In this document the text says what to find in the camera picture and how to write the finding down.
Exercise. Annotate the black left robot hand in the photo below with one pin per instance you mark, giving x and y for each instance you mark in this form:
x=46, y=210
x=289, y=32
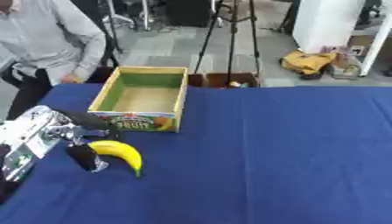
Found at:
x=84, y=125

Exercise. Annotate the yellow toy banana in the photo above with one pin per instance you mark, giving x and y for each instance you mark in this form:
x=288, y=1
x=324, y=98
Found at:
x=122, y=151

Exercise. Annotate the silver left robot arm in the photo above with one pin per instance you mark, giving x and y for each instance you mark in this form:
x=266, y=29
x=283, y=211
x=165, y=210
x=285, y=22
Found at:
x=28, y=137

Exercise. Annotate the cardboard box with green inside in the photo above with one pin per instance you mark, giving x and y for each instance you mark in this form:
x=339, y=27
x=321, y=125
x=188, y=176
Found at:
x=145, y=100

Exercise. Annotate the brown open cardboard box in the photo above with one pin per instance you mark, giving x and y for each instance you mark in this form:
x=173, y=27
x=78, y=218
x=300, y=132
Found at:
x=224, y=80

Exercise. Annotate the person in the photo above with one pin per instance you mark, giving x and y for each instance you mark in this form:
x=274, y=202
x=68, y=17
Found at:
x=46, y=46

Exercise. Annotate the black tripod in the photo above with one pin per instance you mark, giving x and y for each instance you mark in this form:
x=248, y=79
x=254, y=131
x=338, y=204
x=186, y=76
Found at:
x=229, y=38

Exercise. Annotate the yellow bag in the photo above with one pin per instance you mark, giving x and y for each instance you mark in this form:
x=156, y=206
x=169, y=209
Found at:
x=306, y=62

